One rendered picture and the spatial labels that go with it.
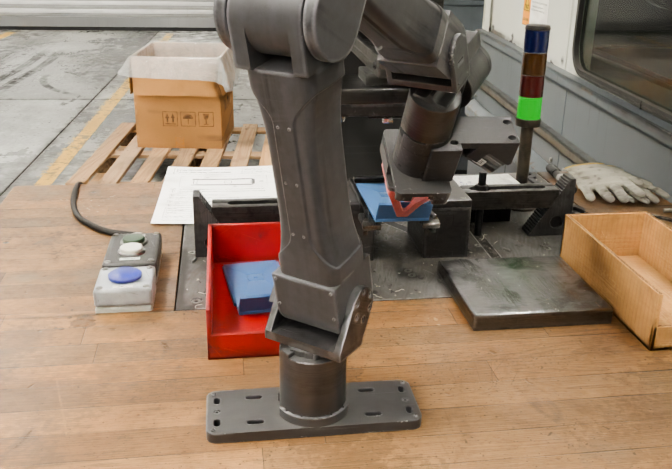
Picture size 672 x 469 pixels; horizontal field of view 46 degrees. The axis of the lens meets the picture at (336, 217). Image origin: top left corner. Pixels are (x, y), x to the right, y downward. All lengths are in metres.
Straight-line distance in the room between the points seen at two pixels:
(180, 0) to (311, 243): 9.66
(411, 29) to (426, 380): 0.35
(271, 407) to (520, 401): 0.25
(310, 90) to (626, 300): 0.53
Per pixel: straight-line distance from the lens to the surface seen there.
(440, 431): 0.76
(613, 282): 1.01
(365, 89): 1.02
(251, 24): 0.59
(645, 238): 1.18
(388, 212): 0.99
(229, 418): 0.76
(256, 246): 1.07
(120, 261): 1.04
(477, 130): 0.91
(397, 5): 0.71
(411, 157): 0.88
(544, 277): 1.04
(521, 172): 1.33
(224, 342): 0.85
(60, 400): 0.83
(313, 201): 0.64
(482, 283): 1.01
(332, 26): 0.58
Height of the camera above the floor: 1.34
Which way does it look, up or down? 21 degrees down
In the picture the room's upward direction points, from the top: 1 degrees clockwise
